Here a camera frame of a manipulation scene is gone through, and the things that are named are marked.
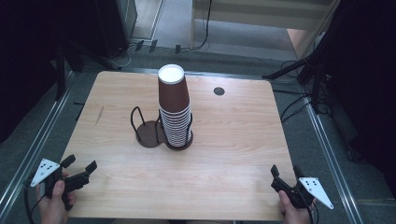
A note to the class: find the black tripod stand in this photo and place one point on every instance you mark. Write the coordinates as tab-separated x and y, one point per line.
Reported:
289	69

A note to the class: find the white bench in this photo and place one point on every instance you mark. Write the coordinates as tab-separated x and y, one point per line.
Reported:
264	15

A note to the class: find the stack of brown paper cups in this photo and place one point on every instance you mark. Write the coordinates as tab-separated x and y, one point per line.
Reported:
173	96

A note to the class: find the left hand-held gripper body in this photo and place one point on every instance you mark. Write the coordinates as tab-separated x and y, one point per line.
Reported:
46	170

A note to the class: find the person's right hand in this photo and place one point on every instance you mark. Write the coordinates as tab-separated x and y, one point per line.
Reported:
294	214

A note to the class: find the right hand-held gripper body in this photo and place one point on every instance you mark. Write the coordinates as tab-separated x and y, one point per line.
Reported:
314	189

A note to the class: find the person's left hand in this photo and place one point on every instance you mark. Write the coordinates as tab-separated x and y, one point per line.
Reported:
53	208

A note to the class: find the black metal stand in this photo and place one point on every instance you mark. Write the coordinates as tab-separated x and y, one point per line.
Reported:
60	71

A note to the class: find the round grey table grommet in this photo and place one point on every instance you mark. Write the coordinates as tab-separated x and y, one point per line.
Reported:
219	91

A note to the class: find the black cabinet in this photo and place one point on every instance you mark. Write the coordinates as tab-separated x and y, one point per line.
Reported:
112	28

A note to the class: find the metal floor rail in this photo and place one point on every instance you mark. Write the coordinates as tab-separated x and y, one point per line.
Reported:
34	149
330	158

